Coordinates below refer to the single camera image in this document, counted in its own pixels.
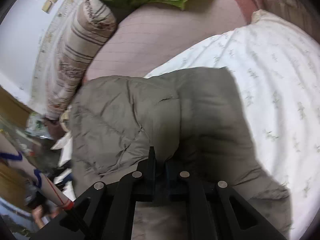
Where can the white leaf-print bed sheet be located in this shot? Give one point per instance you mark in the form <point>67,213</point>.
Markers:
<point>275,66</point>

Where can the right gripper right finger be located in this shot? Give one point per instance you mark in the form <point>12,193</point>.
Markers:
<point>229,195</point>

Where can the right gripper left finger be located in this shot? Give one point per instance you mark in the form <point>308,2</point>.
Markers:
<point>105,211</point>

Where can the pink folded blanket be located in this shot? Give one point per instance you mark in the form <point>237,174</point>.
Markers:
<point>156,32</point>

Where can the striped floral folded quilt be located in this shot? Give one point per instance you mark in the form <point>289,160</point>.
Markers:
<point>89,28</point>

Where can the olive quilted hooded jacket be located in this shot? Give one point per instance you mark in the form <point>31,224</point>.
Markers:
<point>190,115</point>

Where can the left forearm in sleeve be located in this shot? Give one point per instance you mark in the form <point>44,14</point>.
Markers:
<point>16,160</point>

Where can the brown striped side cushion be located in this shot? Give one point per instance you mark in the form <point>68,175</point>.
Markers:
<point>296,12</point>

